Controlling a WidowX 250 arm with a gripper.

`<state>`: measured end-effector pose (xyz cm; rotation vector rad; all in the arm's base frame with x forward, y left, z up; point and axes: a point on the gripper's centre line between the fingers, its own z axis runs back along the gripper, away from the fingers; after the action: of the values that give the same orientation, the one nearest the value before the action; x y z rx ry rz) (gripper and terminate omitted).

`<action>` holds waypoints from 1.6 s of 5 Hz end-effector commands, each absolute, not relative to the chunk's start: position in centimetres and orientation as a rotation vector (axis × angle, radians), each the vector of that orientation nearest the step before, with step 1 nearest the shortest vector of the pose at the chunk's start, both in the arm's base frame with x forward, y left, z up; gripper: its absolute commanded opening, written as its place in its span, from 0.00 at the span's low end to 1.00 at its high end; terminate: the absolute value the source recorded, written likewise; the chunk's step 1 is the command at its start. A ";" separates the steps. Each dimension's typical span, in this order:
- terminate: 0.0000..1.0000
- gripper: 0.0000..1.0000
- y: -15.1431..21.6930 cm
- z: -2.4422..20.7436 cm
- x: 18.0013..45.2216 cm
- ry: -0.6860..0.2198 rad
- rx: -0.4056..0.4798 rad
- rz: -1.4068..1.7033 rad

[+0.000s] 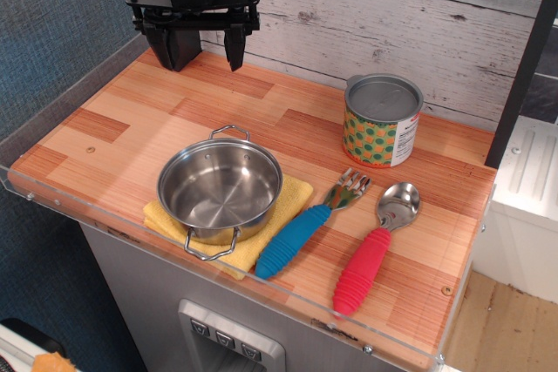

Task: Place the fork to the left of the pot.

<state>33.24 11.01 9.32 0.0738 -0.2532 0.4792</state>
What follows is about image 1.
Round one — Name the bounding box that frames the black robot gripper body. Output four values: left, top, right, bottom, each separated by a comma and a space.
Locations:
126, 0, 260, 36

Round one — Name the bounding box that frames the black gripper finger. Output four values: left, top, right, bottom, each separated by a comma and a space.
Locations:
144, 23, 201, 71
224, 24, 244, 71

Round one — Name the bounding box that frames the blue handled metal fork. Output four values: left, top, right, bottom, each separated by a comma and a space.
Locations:
255, 168, 371, 280

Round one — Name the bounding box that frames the stainless steel pot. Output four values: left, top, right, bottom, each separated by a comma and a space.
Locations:
157, 125, 283, 261

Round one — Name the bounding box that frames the green orange patterned tin can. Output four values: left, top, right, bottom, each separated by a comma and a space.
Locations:
343, 73, 423, 168

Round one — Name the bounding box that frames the yellow folded cloth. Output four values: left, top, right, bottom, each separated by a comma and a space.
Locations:
143, 174, 313, 281

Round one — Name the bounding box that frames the grey toy fridge cabinet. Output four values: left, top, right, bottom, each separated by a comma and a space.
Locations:
82, 225, 397, 371

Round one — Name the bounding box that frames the silver dispenser button panel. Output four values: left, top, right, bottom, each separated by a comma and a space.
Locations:
178, 299, 286, 371

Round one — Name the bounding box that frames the black white corner object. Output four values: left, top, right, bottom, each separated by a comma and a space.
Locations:
1, 318, 66, 371

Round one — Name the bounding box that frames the orange plush object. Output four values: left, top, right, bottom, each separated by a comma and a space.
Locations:
31, 352, 77, 372

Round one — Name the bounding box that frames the white toy sink unit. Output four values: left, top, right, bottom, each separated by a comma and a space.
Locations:
472, 116, 557, 302

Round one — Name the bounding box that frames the red handled metal spoon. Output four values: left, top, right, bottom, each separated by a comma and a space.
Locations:
332, 182, 420, 316

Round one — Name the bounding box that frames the dark right vertical post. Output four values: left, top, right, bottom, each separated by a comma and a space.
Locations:
485, 0, 557, 169

